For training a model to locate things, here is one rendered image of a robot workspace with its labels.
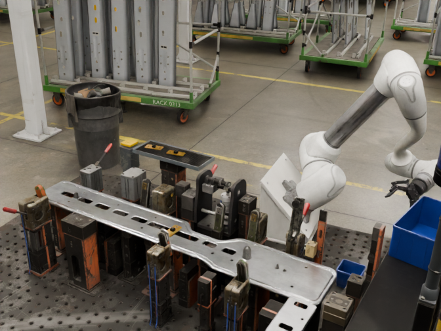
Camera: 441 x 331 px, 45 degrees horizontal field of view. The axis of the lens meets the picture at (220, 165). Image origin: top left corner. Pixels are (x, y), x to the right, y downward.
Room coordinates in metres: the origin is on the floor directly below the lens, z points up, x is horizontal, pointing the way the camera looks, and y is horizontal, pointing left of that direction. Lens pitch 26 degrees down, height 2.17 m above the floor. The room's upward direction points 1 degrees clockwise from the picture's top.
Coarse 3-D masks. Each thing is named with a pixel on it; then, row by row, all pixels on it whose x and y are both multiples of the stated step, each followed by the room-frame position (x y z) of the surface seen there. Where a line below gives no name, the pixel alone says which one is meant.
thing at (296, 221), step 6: (294, 198) 1.74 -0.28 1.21; (300, 198) 1.74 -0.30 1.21; (294, 204) 1.71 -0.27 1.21; (300, 204) 1.73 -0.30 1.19; (294, 210) 1.73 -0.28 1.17; (300, 210) 1.72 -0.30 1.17; (294, 216) 1.73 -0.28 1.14; (300, 216) 1.71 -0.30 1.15; (294, 222) 1.73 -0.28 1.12; (300, 222) 1.72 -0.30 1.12; (294, 228) 1.72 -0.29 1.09; (300, 228) 1.72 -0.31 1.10
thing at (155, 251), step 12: (156, 252) 1.62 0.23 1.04; (168, 252) 1.66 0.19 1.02; (156, 264) 1.60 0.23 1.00; (168, 264) 1.66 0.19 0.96; (156, 276) 1.60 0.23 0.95; (168, 276) 1.66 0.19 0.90; (156, 288) 1.61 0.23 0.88; (168, 288) 1.66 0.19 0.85; (156, 300) 1.60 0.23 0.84; (168, 300) 1.66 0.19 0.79; (156, 312) 1.60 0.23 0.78; (168, 312) 1.65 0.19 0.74; (156, 324) 1.59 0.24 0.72
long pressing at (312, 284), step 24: (48, 192) 2.13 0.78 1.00; (72, 192) 2.14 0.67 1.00; (96, 192) 2.14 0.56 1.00; (96, 216) 1.93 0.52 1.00; (120, 216) 1.94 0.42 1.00; (144, 216) 1.94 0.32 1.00; (168, 216) 1.94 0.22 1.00; (216, 240) 1.76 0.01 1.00; (240, 240) 1.77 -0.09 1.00; (216, 264) 1.61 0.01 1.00; (264, 264) 1.62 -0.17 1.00; (288, 264) 1.62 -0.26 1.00; (312, 264) 1.62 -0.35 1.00; (264, 288) 1.49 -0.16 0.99; (288, 288) 1.48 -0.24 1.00; (312, 288) 1.48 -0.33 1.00
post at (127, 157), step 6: (120, 150) 2.35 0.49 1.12; (126, 150) 2.33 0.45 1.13; (132, 150) 2.33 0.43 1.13; (120, 156) 2.35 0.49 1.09; (126, 156) 2.33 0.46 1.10; (132, 156) 2.33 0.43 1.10; (138, 156) 2.37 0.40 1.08; (126, 162) 2.33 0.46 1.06; (132, 162) 2.33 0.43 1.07; (138, 162) 2.37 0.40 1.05; (126, 168) 2.34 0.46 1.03
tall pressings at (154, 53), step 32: (64, 0) 6.20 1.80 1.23; (96, 0) 6.35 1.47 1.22; (128, 0) 6.30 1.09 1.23; (160, 0) 6.11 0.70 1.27; (64, 32) 6.19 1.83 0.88; (96, 32) 6.34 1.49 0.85; (128, 32) 6.28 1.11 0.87; (160, 32) 6.09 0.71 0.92; (64, 64) 6.18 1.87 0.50; (96, 64) 6.32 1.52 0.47; (128, 64) 6.26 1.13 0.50; (160, 64) 6.08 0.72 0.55
